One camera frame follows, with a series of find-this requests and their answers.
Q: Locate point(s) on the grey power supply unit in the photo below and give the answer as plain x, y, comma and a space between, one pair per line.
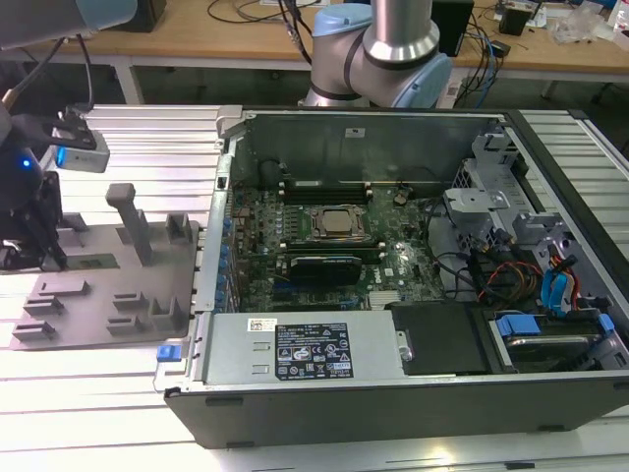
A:
231, 344

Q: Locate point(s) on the black graphics card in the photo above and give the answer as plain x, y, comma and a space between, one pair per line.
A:
324, 270

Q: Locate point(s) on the RAM stick with white label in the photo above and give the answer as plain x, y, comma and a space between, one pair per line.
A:
344, 185

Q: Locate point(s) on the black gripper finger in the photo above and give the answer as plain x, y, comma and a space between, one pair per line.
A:
55, 241
15, 255

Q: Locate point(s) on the black drive bay plate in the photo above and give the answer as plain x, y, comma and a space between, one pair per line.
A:
442, 339

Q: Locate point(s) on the green motherboard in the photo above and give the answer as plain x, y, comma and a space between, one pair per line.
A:
393, 236

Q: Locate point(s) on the silver CPU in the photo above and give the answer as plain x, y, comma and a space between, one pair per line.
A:
339, 221

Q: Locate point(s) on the clear plastic bags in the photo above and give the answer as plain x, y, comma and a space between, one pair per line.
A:
580, 24

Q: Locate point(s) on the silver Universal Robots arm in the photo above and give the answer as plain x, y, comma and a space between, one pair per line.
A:
393, 29

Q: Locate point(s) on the wooden desk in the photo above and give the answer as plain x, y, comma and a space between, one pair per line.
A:
196, 44

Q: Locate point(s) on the black RAM slot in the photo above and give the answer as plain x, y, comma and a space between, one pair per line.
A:
324, 193
373, 252
324, 243
324, 199

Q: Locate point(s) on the blue case latch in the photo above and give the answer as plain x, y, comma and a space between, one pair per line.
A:
166, 354

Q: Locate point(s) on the round coin battery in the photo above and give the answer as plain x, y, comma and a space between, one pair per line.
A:
400, 197

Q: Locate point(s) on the small silver heatsink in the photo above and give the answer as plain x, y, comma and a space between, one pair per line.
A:
382, 300

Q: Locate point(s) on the hard disk in blue carrier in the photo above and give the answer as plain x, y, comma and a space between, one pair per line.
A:
516, 327

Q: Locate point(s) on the black open PC case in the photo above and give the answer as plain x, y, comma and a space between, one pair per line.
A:
344, 418

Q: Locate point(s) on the grey parts rack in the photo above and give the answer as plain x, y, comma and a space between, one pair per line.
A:
98, 305

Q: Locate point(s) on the black computer tower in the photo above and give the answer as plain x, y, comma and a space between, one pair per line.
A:
459, 24

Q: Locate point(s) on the small black box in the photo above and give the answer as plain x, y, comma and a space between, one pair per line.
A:
515, 20

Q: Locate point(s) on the grey metal drive cage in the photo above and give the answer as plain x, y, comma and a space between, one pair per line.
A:
472, 201

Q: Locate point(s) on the green RAM stick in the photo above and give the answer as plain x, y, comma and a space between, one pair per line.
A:
96, 262

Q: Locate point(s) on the black power adapter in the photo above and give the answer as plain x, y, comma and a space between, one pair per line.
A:
501, 49

